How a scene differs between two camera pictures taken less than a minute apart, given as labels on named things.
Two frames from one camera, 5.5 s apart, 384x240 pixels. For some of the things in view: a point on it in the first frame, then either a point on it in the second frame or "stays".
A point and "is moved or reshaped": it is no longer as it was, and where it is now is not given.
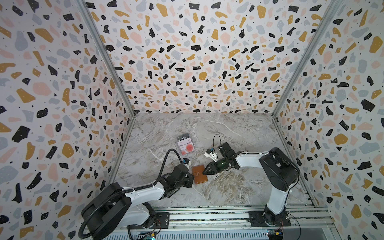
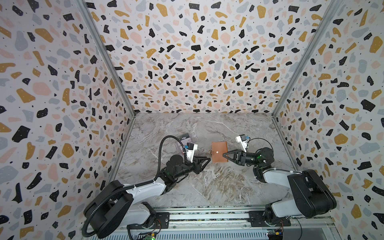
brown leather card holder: (197, 173) is moved or reshaped
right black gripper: (214, 166) -> (237, 156)
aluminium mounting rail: (302, 218) stays
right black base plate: (267, 218) stays
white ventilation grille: (194, 235) stays
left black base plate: (161, 221) stays
